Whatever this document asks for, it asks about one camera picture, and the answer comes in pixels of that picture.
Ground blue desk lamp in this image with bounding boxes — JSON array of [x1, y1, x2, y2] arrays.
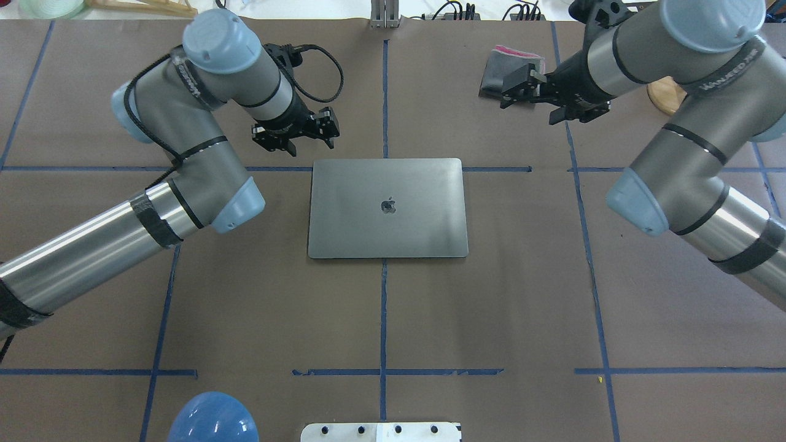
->
[[166, 392, 259, 441]]

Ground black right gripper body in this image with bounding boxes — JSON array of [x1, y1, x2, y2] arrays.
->
[[540, 52, 612, 108]]

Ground wooden mug tree stand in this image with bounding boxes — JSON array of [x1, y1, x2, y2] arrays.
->
[[646, 76, 687, 117]]

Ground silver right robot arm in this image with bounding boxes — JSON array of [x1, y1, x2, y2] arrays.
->
[[500, 1, 785, 309]]

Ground black braided cable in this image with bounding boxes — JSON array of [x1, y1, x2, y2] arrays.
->
[[289, 44, 344, 104]]

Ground pale green glass plate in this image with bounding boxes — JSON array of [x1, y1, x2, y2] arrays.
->
[[18, 1, 86, 20]]

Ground silver grey laptop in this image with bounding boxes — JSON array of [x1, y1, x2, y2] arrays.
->
[[307, 158, 469, 258]]

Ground white camera mast with base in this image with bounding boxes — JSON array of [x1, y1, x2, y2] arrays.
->
[[300, 421, 463, 441]]

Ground aluminium frame post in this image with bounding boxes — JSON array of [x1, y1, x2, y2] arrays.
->
[[370, 0, 401, 29]]

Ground wooden dish rack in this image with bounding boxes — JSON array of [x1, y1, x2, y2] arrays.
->
[[83, 1, 199, 18]]

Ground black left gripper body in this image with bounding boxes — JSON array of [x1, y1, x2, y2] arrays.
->
[[270, 101, 319, 139]]

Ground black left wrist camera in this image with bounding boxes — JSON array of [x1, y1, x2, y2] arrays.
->
[[263, 43, 305, 70]]

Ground grey folded cloth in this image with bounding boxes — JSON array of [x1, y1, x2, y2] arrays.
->
[[479, 45, 547, 98]]

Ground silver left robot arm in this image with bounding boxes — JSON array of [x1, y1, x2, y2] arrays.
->
[[2, 9, 340, 338]]

